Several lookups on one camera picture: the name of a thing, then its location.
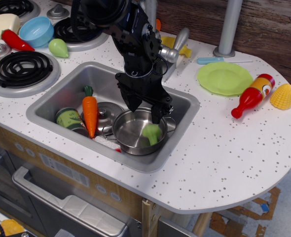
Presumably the silver toy faucet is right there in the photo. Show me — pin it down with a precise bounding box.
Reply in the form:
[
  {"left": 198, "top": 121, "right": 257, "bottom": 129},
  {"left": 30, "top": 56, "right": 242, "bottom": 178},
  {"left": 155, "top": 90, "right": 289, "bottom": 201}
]
[{"left": 139, "top": 0, "right": 189, "bottom": 82}]

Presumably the orange toy piece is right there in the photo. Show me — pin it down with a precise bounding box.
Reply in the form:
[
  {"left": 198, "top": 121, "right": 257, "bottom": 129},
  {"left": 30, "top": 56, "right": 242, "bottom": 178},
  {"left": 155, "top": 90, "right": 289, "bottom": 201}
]
[{"left": 156, "top": 19, "right": 161, "bottom": 31}]

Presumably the orange toy carrot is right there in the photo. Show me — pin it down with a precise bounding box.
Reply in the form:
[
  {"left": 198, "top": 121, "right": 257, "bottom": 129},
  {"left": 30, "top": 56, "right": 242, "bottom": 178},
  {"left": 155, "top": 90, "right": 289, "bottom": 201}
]
[{"left": 82, "top": 85, "right": 98, "bottom": 138}]

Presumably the silver stove knob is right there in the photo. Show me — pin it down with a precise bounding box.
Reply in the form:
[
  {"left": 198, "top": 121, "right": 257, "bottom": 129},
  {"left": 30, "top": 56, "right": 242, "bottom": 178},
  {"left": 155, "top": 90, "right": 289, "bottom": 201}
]
[{"left": 0, "top": 43, "right": 12, "bottom": 58}]

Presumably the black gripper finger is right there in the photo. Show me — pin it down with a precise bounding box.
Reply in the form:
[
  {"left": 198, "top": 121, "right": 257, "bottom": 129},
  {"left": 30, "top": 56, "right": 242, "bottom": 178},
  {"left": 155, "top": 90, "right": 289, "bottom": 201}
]
[
  {"left": 151, "top": 105, "right": 173, "bottom": 124},
  {"left": 117, "top": 83, "right": 142, "bottom": 112}
]

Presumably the back left black burner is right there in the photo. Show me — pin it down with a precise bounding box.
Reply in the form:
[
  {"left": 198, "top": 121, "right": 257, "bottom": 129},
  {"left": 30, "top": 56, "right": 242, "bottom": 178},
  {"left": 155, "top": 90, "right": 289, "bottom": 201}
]
[{"left": 0, "top": 0, "right": 40, "bottom": 18}]

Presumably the yellow toy corn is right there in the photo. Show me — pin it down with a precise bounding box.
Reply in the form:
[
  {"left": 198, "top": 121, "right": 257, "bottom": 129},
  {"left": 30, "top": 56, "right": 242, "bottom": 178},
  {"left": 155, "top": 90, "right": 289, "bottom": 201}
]
[{"left": 270, "top": 84, "right": 291, "bottom": 110}]

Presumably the steel pot lid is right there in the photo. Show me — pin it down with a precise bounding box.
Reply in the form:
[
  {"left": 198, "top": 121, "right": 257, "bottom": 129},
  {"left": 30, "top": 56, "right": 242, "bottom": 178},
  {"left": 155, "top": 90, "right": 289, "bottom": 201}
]
[{"left": 80, "top": 101, "right": 125, "bottom": 136}]

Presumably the yellow toy on floor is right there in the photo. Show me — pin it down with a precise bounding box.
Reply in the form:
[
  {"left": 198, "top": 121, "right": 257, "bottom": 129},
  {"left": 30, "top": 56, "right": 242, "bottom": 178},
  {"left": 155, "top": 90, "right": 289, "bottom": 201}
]
[{"left": 0, "top": 219, "right": 25, "bottom": 237}]

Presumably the white red toy sponge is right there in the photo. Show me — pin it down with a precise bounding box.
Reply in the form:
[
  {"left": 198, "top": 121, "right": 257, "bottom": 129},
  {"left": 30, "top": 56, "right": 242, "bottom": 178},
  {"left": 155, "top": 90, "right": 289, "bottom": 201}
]
[{"left": 92, "top": 136, "right": 121, "bottom": 152}]

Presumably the stainless steel pot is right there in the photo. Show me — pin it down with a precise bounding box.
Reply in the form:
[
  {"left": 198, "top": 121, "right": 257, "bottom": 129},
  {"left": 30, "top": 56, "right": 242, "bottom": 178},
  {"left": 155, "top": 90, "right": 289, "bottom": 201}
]
[{"left": 102, "top": 107, "right": 177, "bottom": 156}]

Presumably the grey oven door handle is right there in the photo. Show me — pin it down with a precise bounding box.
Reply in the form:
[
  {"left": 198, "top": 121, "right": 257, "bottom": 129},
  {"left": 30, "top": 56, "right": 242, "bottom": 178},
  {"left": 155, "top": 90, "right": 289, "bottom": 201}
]
[{"left": 12, "top": 166, "right": 130, "bottom": 237}]

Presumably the blue handled toy knife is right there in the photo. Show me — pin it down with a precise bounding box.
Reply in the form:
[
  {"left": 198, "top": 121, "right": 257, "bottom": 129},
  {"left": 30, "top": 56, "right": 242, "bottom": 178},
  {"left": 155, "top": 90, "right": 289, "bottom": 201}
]
[{"left": 196, "top": 57, "right": 253, "bottom": 65}]

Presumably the grey metal pole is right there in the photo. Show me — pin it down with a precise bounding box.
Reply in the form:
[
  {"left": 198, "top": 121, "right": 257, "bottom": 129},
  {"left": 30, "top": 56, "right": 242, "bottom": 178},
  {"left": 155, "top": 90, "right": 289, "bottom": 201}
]
[{"left": 213, "top": 0, "right": 243, "bottom": 58}]

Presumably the red toy ketchup bottle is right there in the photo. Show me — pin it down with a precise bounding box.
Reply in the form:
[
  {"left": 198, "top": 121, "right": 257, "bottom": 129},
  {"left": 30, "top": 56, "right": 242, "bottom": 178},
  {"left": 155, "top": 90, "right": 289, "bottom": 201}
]
[{"left": 231, "top": 74, "right": 275, "bottom": 119}]

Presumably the green toy broccoli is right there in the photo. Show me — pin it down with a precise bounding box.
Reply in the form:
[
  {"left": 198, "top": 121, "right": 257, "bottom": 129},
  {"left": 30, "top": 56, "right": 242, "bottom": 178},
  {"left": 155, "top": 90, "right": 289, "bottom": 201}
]
[{"left": 142, "top": 124, "right": 161, "bottom": 146}]

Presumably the light green plate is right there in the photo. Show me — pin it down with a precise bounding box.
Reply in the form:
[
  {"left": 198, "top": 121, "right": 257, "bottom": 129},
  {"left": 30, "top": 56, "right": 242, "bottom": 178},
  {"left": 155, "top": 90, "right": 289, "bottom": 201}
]
[{"left": 197, "top": 62, "right": 253, "bottom": 96}]

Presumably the green toy can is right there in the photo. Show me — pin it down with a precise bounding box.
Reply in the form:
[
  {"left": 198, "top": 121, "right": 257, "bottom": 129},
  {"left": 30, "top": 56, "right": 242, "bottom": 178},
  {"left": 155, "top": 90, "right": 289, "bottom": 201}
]
[{"left": 55, "top": 107, "right": 89, "bottom": 137}]

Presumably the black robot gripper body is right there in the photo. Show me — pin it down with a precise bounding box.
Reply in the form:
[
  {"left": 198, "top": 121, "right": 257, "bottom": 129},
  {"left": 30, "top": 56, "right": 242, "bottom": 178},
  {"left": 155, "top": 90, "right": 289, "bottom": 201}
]
[{"left": 115, "top": 73, "right": 173, "bottom": 105}]

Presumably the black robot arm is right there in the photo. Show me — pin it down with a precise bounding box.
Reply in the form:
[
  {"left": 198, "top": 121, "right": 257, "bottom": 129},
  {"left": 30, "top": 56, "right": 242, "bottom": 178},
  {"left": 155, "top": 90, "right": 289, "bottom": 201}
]
[{"left": 71, "top": 0, "right": 173, "bottom": 124}]

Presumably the yellow toy cheese piece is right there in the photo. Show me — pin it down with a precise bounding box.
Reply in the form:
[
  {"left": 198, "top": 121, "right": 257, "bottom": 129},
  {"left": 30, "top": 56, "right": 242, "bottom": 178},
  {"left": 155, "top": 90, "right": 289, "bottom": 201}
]
[{"left": 161, "top": 36, "right": 192, "bottom": 58}]

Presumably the blue toy bowl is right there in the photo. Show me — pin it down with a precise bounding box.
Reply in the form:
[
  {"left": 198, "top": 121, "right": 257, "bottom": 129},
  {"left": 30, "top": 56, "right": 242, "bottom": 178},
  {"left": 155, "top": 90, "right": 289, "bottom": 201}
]
[{"left": 19, "top": 16, "right": 54, "bottom": 48}]

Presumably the grey stove knob top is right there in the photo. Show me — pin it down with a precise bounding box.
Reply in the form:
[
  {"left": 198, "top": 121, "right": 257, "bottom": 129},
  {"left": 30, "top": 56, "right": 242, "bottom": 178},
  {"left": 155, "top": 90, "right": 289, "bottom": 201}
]
[{"left": 46, "top": 3, "right": 70, "bottom": 20}]

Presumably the red toy chili pepper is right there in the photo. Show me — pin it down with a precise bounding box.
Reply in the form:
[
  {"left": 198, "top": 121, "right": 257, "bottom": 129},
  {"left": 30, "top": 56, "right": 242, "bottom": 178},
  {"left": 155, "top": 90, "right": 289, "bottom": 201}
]
[{"left": 1, "top": 29, "right": 35, "bottom": 51}]

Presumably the front left black burner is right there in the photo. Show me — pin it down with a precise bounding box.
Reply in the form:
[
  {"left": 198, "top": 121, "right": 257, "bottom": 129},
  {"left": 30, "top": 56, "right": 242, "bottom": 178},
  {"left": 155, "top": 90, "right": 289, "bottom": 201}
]
[{"left": 0, "top": 51, "right": 61, "bottom": 98}]

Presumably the green toy pear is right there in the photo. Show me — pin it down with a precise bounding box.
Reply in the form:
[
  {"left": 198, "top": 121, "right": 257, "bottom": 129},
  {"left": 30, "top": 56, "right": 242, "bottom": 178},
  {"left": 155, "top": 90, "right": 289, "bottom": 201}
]
[{"left": 48, "top": 39, "right": 69, "bottom": 58}]

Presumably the silver sink basin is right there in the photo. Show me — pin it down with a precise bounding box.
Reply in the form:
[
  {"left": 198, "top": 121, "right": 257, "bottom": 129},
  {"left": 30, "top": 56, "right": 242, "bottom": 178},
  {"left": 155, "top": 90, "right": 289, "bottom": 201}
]
[{"left": 27, "top": 62, "right": 200, "bottom": 172}]

